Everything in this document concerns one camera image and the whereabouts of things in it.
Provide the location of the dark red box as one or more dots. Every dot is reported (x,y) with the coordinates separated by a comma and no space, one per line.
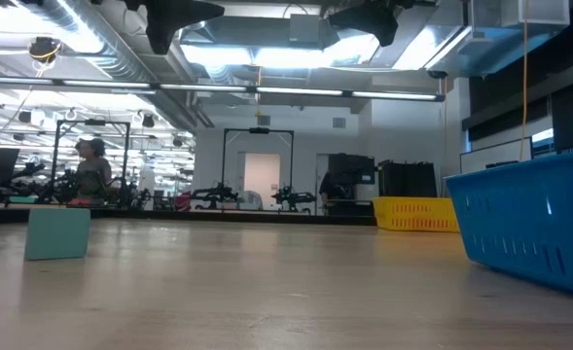
(183,200)

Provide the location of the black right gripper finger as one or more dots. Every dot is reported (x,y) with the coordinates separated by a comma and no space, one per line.
(356,12)
(359,22)

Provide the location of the black storage cabinet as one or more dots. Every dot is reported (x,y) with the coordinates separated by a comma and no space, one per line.
(407,179)

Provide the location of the grey wall vent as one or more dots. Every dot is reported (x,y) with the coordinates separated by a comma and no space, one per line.
(264,120)
(339,122)

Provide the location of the teal block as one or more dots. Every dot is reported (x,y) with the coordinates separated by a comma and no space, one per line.
(57,234)

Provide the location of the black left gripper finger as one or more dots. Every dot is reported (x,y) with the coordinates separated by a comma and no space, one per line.
(193,6)
(184,15)

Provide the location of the yellow plastic basket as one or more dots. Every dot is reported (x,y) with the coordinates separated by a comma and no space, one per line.
(415,214)

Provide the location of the black aluminium table frame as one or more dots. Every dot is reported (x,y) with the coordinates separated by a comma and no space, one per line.
(266,217)

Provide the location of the blue plastic basket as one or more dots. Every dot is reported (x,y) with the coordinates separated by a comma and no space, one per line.
(534,223)

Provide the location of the distant black gantry frame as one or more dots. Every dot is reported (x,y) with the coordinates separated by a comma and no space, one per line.
(259,130)
(94,122)

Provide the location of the person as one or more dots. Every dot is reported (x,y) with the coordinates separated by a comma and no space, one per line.
(93,170)
(327,192)

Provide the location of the long white light bar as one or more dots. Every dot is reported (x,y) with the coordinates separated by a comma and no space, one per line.
(218,88)

